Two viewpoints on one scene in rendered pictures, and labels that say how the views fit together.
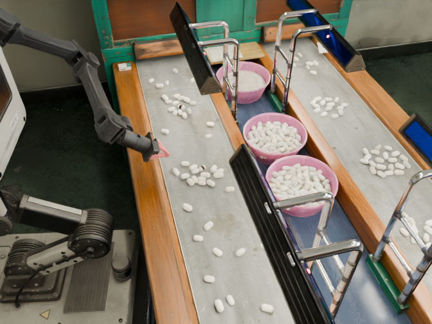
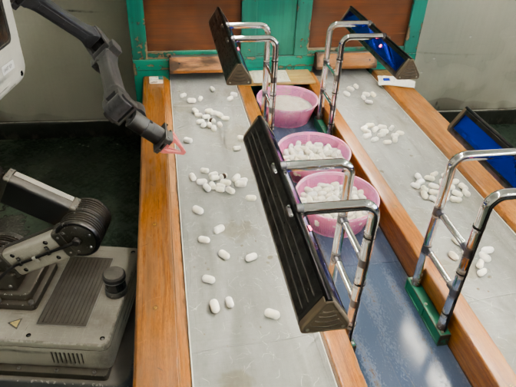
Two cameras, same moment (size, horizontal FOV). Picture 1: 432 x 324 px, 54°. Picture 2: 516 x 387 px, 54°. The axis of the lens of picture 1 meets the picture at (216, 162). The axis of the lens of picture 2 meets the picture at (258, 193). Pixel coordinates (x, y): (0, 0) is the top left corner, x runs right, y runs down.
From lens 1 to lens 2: 37 cm
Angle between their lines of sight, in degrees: 10
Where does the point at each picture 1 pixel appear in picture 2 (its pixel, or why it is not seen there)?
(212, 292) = (210, 294)
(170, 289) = (160, 282)
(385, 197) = not seen: hidden behind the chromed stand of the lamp
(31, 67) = (60, 95)
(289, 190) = not seen: hidden behind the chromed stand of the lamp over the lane
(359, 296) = (391, 322)
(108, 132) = (115, 108)
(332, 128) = (382, 153)
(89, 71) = (107, 55)
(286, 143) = not seen: hidden behind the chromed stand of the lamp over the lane
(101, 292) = (85, 307)
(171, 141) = (193, 150)
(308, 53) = (366, 86)
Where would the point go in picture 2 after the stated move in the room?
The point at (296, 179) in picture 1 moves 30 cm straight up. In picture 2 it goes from (331, 196) to (344, 110)
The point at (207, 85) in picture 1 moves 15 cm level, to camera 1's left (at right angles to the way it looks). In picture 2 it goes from (235, 73) to (186, 69)
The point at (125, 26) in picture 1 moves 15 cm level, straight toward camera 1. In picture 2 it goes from (161, 35) to (160, 47)
